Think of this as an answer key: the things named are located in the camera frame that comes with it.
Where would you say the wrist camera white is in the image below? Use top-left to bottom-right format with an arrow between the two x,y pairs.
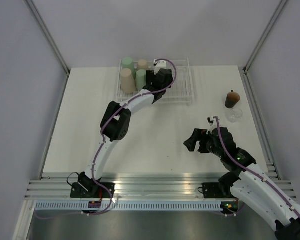
207,116 -> 226,133
152,59 -> 167,73

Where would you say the aluminium mounting rail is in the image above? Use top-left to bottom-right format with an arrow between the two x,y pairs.
24,163 -> 297,201

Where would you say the right aluminium frame post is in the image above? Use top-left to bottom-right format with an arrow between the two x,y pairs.
242,0 -> 290,74

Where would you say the green cup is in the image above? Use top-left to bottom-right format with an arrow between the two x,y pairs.
135,69 -> 147,91
121,57 -> 136,78

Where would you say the aluminium frame post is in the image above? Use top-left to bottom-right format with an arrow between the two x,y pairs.
242,0 -> 290,74
23,0 -> 71,77

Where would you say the beige cup rear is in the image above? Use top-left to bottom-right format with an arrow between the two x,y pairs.
137,59 -> 150,71

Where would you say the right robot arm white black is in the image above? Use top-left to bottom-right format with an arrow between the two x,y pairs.
183,127 -> 300,240

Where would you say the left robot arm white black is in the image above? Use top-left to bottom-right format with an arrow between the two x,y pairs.
70,68 -> 177,198

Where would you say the green cup rear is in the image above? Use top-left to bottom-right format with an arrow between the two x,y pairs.
121,57 -> 136,78

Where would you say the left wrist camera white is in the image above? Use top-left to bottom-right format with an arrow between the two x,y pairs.
152,59 -> 167,73

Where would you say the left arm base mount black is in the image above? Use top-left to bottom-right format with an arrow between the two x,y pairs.
66,172 -> 116,199

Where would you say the beige cup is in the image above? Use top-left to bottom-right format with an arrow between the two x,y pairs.
120,68 -> 137,94
137,59 -> 150,71

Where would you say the white slotted cable duct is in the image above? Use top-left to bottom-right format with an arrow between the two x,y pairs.
35,200 -> 223,212

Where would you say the beige cup front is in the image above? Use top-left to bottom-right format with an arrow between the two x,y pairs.
120,68 -> 137,94

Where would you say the dark brown mug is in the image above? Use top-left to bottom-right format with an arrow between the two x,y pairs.
224,90 -> 241,109

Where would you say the white wire dish rack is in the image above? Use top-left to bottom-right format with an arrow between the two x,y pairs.
115,58 -> 194,106

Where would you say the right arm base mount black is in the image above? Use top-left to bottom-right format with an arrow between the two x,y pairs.
201,182 -> 233,199

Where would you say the left aluminium frame post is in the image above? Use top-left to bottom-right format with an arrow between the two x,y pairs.
23,0 -> 71,77

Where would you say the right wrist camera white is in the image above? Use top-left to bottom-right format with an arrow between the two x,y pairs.
207,116 -> 226,133

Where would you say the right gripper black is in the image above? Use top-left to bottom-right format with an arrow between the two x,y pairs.
183,128 -> 224,158

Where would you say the green cup front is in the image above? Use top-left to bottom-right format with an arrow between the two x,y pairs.
135,69 -> 147,91

